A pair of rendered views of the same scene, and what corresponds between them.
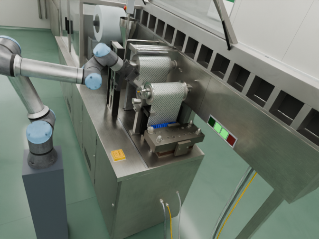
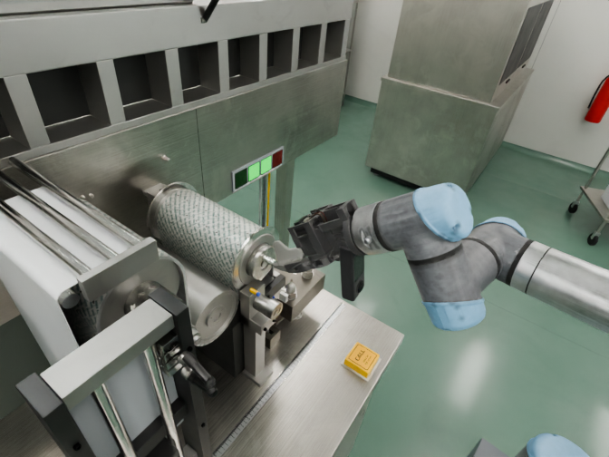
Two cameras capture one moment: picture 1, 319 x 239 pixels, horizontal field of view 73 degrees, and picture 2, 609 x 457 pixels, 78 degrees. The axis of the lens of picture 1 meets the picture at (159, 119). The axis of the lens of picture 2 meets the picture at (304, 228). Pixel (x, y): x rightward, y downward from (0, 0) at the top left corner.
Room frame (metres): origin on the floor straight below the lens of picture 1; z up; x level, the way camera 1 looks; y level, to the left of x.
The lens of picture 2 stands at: (1.37, 0.68, 1.78)
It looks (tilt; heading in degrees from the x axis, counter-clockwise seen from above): 37 degrees down; 248
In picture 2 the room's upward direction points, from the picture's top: 6 degrees clockwise
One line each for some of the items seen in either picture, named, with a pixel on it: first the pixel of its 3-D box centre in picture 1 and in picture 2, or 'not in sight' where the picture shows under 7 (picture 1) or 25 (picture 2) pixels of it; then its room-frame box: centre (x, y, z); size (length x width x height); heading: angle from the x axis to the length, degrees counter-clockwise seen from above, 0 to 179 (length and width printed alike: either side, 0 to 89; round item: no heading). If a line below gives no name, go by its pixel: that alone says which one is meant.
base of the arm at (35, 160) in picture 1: (42, 152); not in sight; (0.82, 0.59, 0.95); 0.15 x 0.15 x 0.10
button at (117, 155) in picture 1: (117, 155); (362, 359); (0.97, 0.20, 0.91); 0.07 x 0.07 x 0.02; 36
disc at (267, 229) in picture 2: (148, 93); (256, 258); (1.24, 0.11, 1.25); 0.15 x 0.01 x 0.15; 36
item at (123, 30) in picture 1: (124, 59); not in sight; (1.89, 0.45, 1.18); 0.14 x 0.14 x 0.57
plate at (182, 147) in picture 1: (182, 148); not in sight; (1.13, -0.20, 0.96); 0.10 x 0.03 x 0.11; 126
